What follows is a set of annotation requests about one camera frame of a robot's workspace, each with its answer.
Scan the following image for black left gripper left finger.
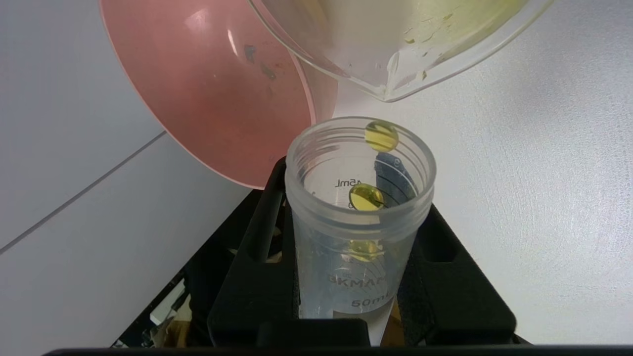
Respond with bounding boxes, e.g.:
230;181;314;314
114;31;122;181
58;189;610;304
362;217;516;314
207;157;303;347

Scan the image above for clear glass beaker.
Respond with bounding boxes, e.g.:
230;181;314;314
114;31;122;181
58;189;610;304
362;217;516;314
247;0;555;103

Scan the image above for pink bowl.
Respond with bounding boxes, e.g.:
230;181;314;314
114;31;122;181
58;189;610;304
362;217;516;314
98;0;340;190

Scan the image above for test tube with yellow pigment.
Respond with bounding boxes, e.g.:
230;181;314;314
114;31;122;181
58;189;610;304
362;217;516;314
285;116;437;320

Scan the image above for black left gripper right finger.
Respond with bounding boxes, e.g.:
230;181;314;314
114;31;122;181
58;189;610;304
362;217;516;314
396;203;518;347

